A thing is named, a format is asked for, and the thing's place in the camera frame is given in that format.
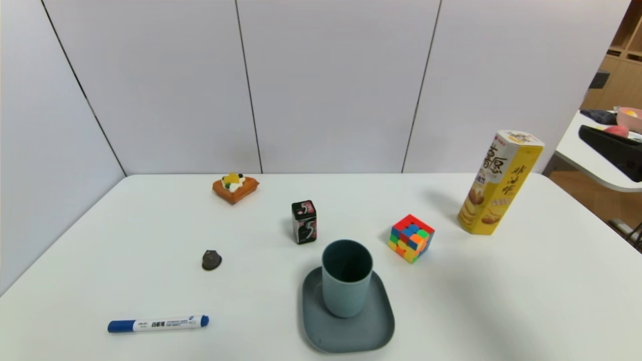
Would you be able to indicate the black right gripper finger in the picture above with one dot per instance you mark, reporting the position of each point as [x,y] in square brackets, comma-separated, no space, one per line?
[619,150]

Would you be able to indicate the blue-grey plastic cup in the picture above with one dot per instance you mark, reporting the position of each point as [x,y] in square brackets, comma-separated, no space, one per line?
[346,291]

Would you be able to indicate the blue-grey square dish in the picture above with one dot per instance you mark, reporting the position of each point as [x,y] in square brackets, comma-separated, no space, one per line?
[351,333]

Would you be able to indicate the pink peach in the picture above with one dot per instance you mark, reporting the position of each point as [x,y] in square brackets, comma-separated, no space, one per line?
[618,130]

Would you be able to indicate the pink bowl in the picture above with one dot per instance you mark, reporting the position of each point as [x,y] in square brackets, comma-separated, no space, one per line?
[629,119]

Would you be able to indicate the dark cloth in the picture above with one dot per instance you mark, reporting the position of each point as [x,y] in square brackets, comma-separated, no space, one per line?
[599,117]

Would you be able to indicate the white side table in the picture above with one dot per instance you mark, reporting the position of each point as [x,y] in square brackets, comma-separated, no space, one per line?
[577,155]

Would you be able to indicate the wooden shelf unit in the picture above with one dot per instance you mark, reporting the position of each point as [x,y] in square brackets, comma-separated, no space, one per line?
[622,75]

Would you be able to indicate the yellow hexagonal snack box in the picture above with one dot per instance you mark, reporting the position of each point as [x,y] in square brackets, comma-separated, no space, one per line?
[496,185]

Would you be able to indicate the colourful puzzle cube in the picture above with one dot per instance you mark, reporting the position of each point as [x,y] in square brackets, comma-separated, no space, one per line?
[411,238]

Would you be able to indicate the black gum container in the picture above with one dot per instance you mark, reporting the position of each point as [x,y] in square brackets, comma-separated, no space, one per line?
[304,222]

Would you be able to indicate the orange toy waffle cake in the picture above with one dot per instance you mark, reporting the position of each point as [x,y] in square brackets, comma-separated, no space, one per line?
[235,191]

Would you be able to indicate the small dark grey capsule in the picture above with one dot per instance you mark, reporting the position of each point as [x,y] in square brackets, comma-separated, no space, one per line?
[211,259]

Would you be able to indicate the blue white whiteboard marker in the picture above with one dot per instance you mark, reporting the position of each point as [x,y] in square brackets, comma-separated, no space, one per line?
[158,323]

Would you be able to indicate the black wall panel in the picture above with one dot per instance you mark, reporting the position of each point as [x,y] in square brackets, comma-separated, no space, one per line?
[599,80]

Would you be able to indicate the dark chair frame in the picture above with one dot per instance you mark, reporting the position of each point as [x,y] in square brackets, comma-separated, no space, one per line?
[627,230]

